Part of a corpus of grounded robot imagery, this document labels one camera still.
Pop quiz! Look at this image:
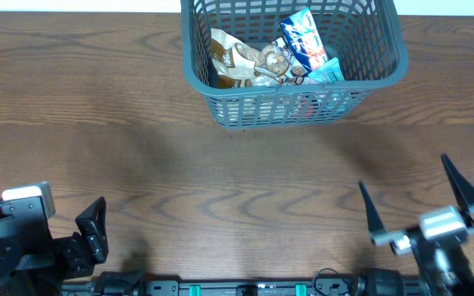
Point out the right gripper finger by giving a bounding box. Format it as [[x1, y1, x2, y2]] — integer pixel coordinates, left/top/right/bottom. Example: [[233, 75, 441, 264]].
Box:
[[358, 181, 385, 234], [441, 154, 474, 214]]

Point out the teal snack bar wrapper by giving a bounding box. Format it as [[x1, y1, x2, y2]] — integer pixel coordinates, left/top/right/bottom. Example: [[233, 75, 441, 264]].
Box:
[[307, 56, 346, 112]]

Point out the long beige snack bag strip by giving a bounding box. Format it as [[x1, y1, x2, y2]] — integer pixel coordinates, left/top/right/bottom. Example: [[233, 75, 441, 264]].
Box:
[[217, 74, 317, 125]]

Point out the grey plastic basket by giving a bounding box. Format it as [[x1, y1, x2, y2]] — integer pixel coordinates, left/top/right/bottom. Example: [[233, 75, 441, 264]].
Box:
[[180, 0, 408, 129]]

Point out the torn beige snack bag piece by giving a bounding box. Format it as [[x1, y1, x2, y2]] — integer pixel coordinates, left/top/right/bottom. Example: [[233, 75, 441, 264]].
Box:
[[211, 29, 292, 79]]

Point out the multicolour tissue pack strip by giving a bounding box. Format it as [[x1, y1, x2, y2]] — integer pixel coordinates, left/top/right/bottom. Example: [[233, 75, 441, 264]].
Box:
[[280, 7, 328, 72]]

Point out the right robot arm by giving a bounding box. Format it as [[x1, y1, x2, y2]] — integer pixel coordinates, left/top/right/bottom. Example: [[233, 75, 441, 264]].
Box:
[[359, 154, 474, 295]]

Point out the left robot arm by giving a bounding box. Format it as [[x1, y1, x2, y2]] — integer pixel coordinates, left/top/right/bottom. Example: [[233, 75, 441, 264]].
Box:
[[0, 197, 109, 295]]

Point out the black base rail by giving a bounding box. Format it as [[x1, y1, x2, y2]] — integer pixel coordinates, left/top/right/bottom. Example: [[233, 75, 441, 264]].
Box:
[[61, 268, 429, 296]]

